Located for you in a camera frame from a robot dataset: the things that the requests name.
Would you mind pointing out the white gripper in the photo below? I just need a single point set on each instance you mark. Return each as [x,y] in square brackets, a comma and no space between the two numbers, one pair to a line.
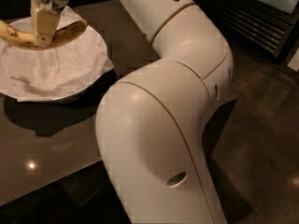
[44,22]

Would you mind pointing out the yellow spotted banana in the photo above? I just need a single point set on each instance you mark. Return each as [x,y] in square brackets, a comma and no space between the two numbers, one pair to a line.
[25,40]

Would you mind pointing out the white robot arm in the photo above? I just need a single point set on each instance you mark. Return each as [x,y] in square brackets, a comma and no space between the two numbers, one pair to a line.
[149,125]

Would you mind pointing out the white bowl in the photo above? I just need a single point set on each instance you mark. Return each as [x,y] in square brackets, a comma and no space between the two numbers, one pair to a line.
[46,87]

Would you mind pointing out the white paper liner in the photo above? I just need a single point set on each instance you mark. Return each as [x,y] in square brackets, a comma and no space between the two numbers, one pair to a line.
[53,66]

